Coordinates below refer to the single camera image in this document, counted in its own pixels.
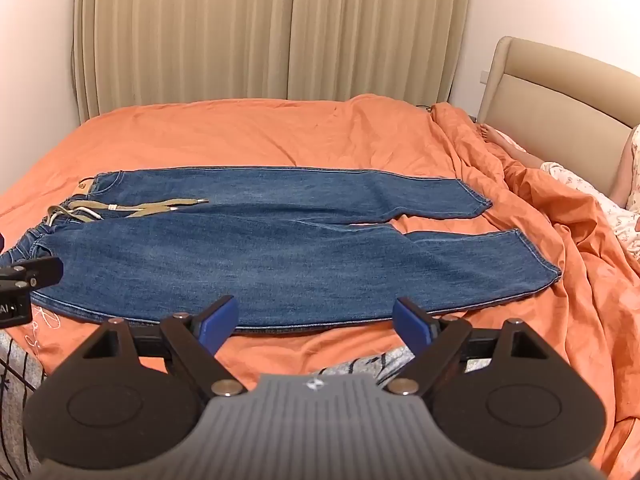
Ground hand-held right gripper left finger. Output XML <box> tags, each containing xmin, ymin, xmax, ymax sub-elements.
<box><xmin>82</xmin><ymin>295</ymin><xmax>241</xmax><ymax>398</ymax></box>

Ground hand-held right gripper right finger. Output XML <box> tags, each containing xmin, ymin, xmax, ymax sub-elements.
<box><xmin>387</xmin><ymin>297</ymin><xmax>551</xmax><ymax>397</ymax></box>

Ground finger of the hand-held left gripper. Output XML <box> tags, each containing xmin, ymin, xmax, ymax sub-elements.
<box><xmin>0</xmin><ymin>256</ymin><xmax>64</xmax><ymax>293</ymax></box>

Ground blue denim pants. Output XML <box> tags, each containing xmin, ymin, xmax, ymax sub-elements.
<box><xmin>0</xmin><ymin>167</ymin><xmax>562</xmax><ymax>335</ymax></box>

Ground orange duvet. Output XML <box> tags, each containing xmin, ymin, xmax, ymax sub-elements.
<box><xmin>0</xmin><ymin>92</ymin><xmax>640</xmax><ymax>480</ymax></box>

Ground beige padded headboard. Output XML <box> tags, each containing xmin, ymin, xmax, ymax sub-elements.
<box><xmin>475</xmin><ymin>36</ymin><xmax>640</xmax><ymax>211</ymax></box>

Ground beige pleated curtain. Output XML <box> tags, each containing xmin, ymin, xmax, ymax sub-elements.
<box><xmin>72</xmin><ymin>0</ymin><xmax>473</xmax><ymax>123</ymax></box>

